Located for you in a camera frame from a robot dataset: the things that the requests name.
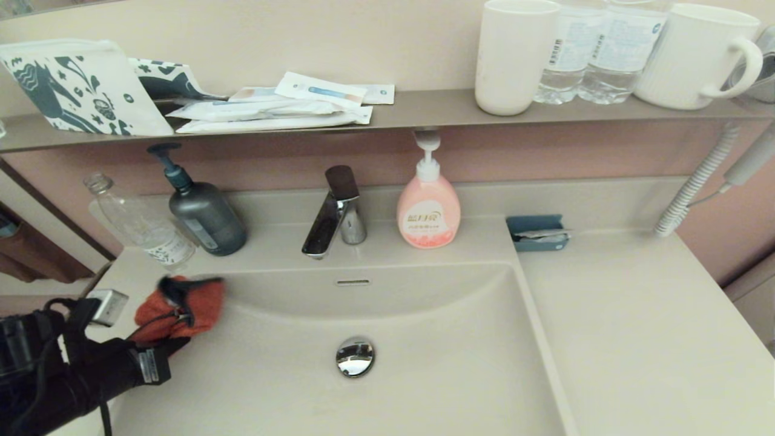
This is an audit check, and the orange cleaning cloth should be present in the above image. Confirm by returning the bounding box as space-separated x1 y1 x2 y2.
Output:
130 276 226 346

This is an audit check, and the chrome sink faucet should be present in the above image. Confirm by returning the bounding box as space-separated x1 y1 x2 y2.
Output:
301 165 368 260

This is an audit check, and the beige wash basin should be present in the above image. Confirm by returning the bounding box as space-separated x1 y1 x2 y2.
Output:
109 262 579 436

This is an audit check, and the clear empty plastic bottle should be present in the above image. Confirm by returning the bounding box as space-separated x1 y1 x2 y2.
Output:
84 173 197 271

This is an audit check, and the brown fabric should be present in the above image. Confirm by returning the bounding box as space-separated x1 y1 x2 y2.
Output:
0 203 94 284

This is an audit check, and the dark grey pump bottle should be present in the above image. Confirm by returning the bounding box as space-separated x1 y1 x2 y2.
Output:
147 144 248 257

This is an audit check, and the chrome drain stopper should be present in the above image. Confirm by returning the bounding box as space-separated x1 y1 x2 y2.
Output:
336 337 376 378

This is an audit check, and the large white flat packet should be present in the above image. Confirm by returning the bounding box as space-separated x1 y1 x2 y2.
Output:
174 106 373 134

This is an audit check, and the white packet blue print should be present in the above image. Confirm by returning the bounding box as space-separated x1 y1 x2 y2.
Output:
165 99 343 121

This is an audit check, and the pinkish small packet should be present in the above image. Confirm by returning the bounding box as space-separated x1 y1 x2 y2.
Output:
229 87 296 102

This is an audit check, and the small patterned toiletry pouch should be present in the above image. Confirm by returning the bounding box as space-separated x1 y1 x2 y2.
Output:
127 58 229 101

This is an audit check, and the large patterned toiletry pouch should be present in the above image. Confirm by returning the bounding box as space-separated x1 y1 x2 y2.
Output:
0 39 175 137

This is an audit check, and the pink soap pump bottle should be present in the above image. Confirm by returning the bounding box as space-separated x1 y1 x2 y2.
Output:
397 130 461 249

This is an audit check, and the white toothbrush packet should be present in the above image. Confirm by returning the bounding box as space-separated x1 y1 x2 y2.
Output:
274 71 368 110

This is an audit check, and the small white sachet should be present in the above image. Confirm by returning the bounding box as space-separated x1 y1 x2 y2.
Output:
354 84 395 105

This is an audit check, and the blue soap dish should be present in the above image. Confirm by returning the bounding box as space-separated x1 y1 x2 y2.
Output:
506 214 570 253

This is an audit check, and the white plastic tumbler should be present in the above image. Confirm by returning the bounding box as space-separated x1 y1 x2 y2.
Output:
474 0 561 116

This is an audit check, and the clear water bottle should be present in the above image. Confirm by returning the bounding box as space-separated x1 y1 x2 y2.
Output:
533 0 597 105
577 0 670 105

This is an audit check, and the white ribbed mug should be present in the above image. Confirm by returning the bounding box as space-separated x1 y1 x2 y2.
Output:
633 3 763 111

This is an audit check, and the beige cabinet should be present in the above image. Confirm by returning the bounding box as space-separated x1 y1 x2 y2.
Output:
724 251 775 355

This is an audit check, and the grey hair dryer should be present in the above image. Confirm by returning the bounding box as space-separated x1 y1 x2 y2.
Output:
722 124 775 187

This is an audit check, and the chrome dryer holder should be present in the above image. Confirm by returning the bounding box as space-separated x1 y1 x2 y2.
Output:
727 24 775 104

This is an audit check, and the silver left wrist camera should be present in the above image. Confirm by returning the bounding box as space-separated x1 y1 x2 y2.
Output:
87 289 130 328

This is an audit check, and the grey wall shelf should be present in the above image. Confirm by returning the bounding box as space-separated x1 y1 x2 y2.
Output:
0 89 775 153

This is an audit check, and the wall mirror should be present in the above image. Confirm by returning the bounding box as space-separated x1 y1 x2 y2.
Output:
0 0 116 20

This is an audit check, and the white coiled cord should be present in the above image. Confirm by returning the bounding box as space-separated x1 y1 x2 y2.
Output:
654 121 743 237

